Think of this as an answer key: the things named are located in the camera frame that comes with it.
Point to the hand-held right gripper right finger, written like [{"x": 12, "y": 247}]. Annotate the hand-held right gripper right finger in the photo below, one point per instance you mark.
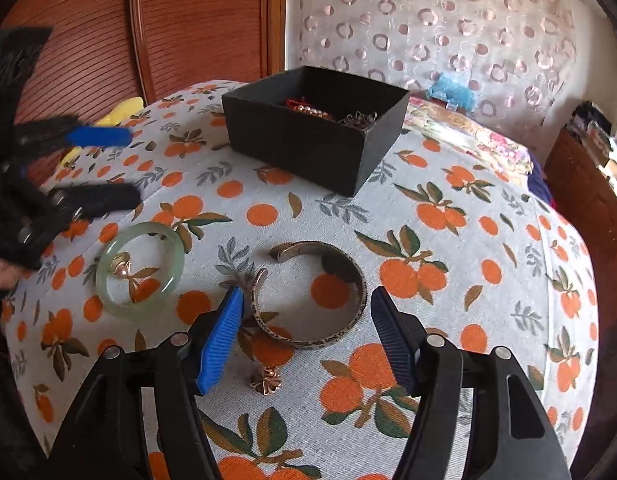
[{"x": 393, "y": 340}]

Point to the person's left hand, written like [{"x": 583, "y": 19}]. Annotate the person's left hand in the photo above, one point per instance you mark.
[{"x": 3, "y": 277}]

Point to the pearl earring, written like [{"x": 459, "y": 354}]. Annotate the pearl earring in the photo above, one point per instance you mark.
[{"x": 122, "y": 265}]

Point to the blue bubble wrap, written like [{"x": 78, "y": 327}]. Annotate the blue bubble wrap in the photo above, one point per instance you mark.
[{"x": 453, "y": 91}]

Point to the wooden slatted wardrobe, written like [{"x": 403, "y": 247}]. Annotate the wooden slatted wardrobe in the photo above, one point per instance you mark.
[{"x": 188, "y": 25}]

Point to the sheer circle pattern curtain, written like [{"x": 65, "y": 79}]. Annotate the sheer circle pattern curtain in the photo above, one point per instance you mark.
[{"x": 428, "y": 20}]

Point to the black cardboard box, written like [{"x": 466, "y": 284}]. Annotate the black cardboard box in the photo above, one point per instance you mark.
[{"x": 298, "y": 145}]

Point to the gold flower earring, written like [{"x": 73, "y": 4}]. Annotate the gold flower earring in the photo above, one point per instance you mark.
[{"x": 266, "y": 380}]

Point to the pale green jade bangle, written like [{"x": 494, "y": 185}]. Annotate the pale green jade bangle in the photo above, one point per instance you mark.
[{"x": 104, "y": 272}]

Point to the wooden low cabinet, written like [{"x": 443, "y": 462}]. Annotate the wooden low cabinet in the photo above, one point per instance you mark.
[{"x": 578, "y": 195}]

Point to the floral quilt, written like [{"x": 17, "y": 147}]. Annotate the floral quilt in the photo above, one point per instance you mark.
[{"x": 468, "y": 130}]

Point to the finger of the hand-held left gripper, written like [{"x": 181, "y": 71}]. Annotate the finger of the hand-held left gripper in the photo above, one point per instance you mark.
[
  {"x": 103, "y": 200},
  {"x": 101, "y": 136}
]

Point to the dark blue bed sheet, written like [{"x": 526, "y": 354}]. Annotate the dark blue bed sheet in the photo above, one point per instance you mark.
[{"x": 541, "y": 180}]

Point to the yellow plush toy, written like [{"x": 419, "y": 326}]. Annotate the yellow plush toy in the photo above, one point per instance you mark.
[{"x": 121, "y": 110}]

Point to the orange fruit print tablecloth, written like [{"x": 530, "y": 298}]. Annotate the orange fruit print tablecloth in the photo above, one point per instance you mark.
[{"x": 338, "y": 220}]

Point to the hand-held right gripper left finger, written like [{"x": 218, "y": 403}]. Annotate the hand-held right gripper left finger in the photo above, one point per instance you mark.
[{"x": 221, "y": 340}]

